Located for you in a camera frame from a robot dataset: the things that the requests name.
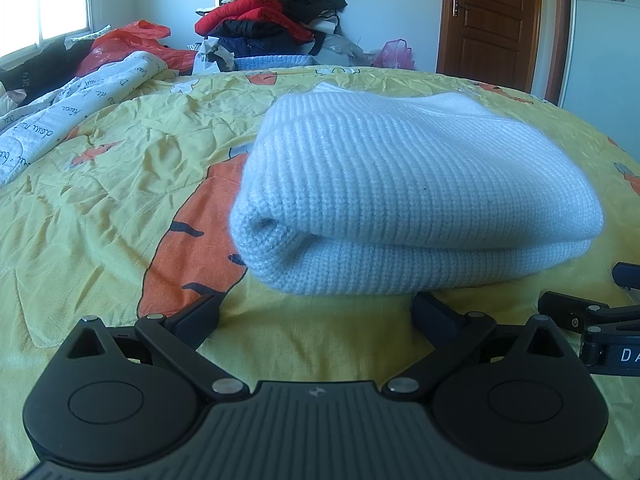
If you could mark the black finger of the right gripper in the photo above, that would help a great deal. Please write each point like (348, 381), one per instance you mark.
(626, 275)
(568, 312)

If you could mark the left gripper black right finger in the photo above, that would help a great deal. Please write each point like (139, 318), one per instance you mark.
(456, 340)

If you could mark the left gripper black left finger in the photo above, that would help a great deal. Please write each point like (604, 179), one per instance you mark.
(174, 341)

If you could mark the white knit sweater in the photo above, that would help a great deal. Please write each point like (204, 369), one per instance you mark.
(351, 193)

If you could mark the dark navy clothes in pile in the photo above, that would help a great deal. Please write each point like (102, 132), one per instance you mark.
(245, 38)

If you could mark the yellow carrot print bedsheet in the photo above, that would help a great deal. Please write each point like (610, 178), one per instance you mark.
(126, 217)

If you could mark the white wardrobe with flower stickers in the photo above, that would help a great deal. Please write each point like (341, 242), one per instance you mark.
(602, 80)

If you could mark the white printed quilt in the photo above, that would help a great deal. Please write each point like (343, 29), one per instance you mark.
(31, 131)

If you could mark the grey white crumpled cloth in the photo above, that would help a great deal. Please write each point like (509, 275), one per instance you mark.
(212, 58)

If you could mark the pink plastic bag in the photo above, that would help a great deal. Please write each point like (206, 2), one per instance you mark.
(394, 54)

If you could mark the light blue knit basket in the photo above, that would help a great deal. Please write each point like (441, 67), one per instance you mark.
(268, 62)

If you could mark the brown wooden door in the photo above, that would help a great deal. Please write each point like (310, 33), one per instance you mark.
(507, 42)

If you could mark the black garment by window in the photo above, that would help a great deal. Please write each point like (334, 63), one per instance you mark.
(50, 69)

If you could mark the red plastic bag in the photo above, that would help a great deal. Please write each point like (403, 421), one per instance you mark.
(137, 36)

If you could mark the grey fabric heap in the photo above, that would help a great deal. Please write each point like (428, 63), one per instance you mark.
(333, 49)

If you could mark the red jacket on pile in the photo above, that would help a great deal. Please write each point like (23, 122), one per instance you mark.
(270, 11)

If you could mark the window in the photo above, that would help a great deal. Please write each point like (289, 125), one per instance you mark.
(26, 24)

